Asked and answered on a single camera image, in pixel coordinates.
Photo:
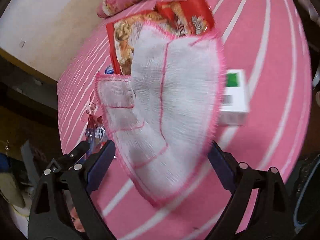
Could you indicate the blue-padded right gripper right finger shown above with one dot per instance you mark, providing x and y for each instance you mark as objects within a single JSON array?
[{"x": 224, "y": 165}]

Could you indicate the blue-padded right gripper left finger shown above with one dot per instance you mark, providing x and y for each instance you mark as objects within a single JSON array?
[{"x": 101, "y": 162}]

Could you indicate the white green cardboard box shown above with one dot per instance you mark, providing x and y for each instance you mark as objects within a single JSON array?
[{"x": 235, "y": 102}]

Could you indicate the white pink-edged cloth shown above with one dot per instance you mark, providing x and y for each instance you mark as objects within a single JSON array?
[{"x": 163, "y": 116}]

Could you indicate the clear plastic wrapper trash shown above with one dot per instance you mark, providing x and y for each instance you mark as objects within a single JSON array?
[{"x": 95, "y": 132}]

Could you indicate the small blue candy wrapper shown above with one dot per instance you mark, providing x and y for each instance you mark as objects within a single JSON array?
[{"x": 109, "y": 70}]

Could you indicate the red snack packet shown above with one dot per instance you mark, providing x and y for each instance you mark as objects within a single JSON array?
[{"x": 178, "y": 18}]

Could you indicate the pink floral pillow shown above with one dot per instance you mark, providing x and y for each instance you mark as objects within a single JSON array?
[{"x": 109, "y": 8}]

